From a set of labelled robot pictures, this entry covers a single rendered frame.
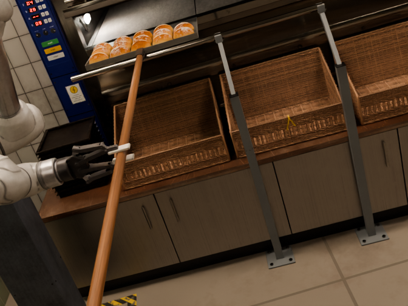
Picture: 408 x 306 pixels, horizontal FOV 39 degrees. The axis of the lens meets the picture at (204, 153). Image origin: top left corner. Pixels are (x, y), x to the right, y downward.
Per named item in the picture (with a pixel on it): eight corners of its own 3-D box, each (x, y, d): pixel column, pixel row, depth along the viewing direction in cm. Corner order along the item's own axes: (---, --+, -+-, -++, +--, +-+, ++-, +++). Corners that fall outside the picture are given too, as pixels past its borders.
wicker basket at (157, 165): (129, 147, 328) (112, 104, 315) (224, 120, 323) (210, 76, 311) (123, 192, 285) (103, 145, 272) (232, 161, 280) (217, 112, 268)
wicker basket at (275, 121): (230, 118, 323) (217, 73, 310) (329, 91, 316) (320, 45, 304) (236, 160, 280) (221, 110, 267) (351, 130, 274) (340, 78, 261)
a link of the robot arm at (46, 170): (51, 180, 187) (68, 175, 186) (45, 194, 179) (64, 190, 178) (40, 156, 183) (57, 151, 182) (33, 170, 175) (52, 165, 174)
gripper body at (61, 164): (56, 153, 182) (84, 146, 181) (67, 175, 186) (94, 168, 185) (52, 165, 175) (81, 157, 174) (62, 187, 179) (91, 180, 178)
